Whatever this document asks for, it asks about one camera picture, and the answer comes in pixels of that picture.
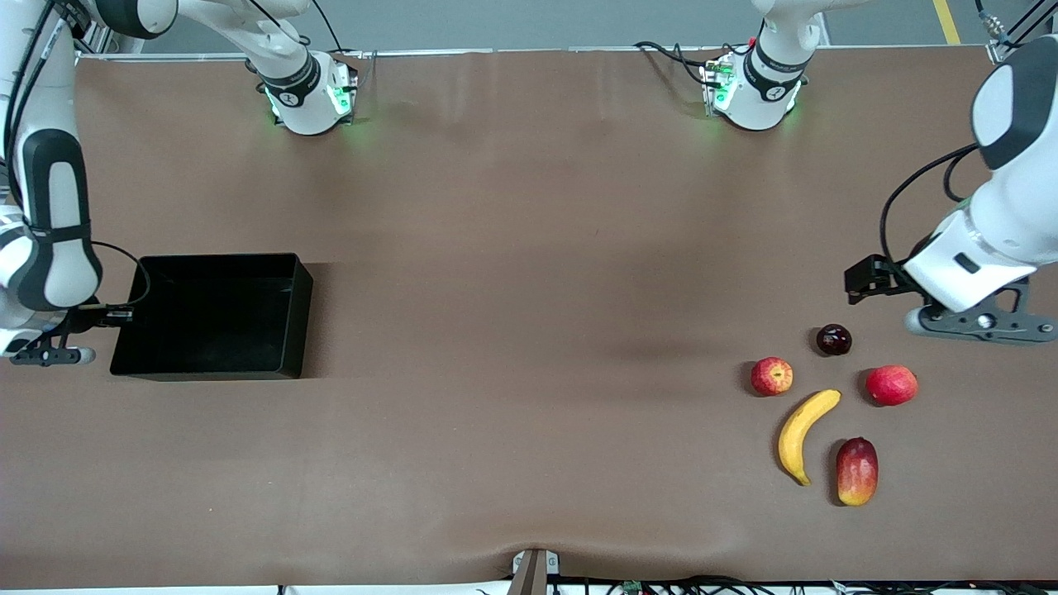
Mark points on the aluminium frame rail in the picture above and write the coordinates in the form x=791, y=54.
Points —
x=95, y=37

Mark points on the red yellow mango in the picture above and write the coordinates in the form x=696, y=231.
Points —
x=857, y=471

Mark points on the yellow banana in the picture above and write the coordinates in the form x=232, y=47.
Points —
x=793, y=438

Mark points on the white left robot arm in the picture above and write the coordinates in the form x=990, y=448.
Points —
x=1017, y=207

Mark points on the black plastic box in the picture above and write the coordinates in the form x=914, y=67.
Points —
x=215, y=330

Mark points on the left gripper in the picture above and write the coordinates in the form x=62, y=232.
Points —
x=885, y=278

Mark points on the brown table cover sheet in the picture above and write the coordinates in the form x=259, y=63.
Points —
x=496, y=330

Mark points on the red yellow striped apple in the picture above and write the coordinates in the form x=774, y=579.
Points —
x=772, y=376

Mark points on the grey metal edge bracket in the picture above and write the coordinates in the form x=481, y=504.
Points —
x=533, y=574

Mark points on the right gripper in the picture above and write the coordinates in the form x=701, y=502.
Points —
x=81, y=321

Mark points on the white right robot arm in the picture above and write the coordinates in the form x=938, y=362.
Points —
x=50, y=215

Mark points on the dark purple plum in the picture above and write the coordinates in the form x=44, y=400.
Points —
x=834, y=340

